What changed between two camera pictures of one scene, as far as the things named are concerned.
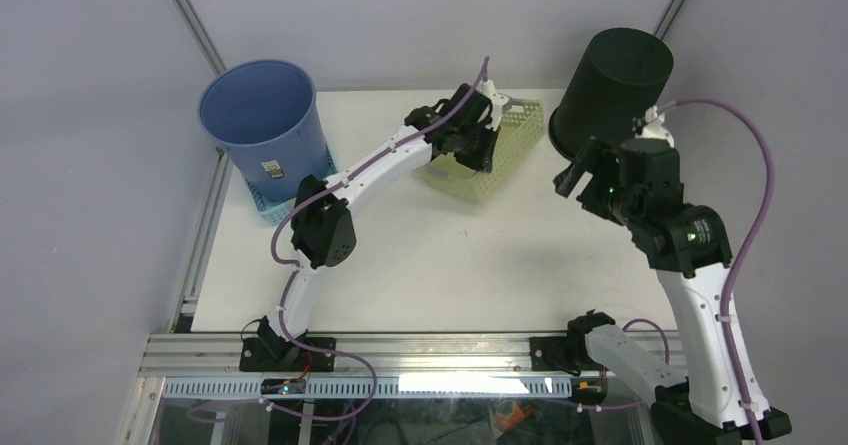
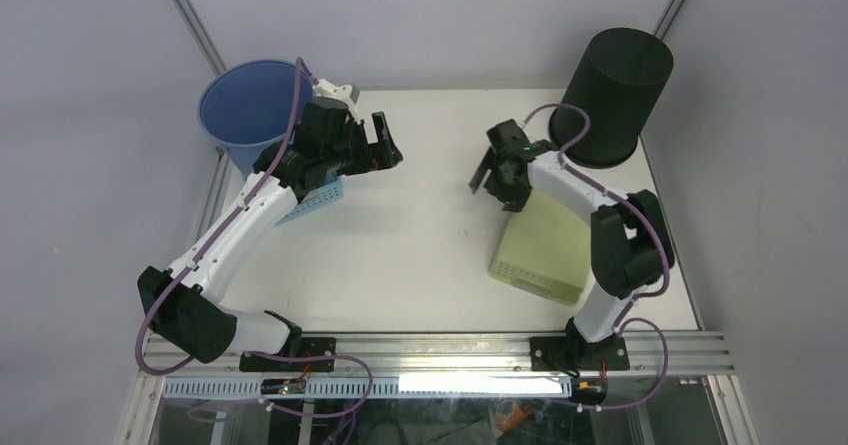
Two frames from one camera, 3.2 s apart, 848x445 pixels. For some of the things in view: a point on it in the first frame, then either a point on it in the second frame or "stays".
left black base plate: x=264 y=355 stays
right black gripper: x=607 y=165 → x=514 y=199
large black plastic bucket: x=620 y=77 stays
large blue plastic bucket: x=266 y=116 stays
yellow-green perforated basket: x=520 y=130 → x=545 y=249
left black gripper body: x=476 y=144 → x=347 y=156
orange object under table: x=508 y=421 stays
